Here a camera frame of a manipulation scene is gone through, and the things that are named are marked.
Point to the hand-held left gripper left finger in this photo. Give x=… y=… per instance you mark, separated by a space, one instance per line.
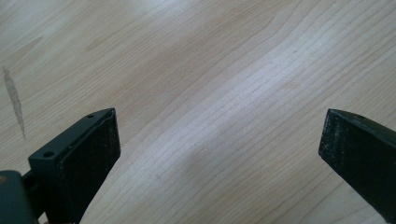
x=81 y=168

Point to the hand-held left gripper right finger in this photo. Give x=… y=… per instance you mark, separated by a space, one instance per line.
x=361 y=149

